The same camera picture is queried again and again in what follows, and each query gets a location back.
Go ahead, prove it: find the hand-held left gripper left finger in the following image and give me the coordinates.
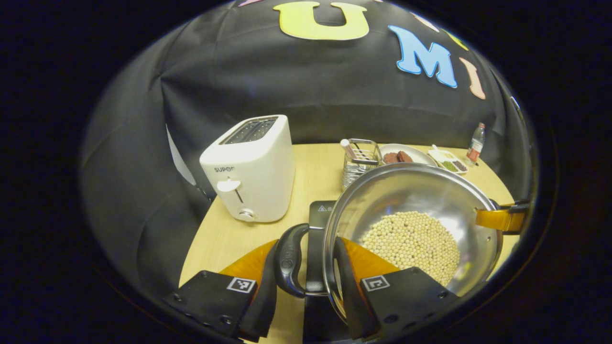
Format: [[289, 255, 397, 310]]
[[163, 239, 279, 343]]

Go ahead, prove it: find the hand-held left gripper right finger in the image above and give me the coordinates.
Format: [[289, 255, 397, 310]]
[[333, 236, 460, 341]]

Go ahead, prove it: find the black induction cooktop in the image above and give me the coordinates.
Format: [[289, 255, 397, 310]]
[[302, 201, 354, 344]]

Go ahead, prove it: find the stainless steel pot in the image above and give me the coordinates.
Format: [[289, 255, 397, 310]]
[[273, 162, 504, 325]]

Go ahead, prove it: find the white divided bean dish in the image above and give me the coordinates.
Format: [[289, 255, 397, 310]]
[[428, 145, 469, 175]]

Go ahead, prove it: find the clear plastic water bottle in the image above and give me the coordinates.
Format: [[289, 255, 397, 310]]
[[467, 123, 486, 165]]

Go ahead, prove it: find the pile of soybeans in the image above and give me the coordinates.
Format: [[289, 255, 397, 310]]
[[360, 211, 461, 286]]

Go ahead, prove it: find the white round plate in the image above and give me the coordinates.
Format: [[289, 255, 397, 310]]
[[378, 144, 438, 168]]

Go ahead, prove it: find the white toaster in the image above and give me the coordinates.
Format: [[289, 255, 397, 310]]
[[199, 115, 296, 223]]

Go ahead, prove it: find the black backdrop cloth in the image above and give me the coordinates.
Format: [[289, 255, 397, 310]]
[[81, 0, 534, 297]]

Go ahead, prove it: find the wire mesh holder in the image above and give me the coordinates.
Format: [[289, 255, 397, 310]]
[[342, 139, 383, 189]]

